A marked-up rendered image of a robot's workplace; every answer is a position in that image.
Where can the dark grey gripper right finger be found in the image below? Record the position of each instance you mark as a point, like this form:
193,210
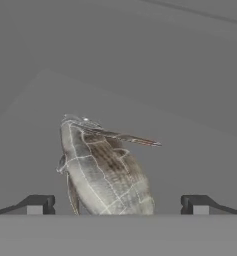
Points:
195,201

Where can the grey brown fish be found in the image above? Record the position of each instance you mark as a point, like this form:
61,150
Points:
103,173

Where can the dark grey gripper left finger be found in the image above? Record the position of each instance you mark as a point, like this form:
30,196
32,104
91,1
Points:
40,201

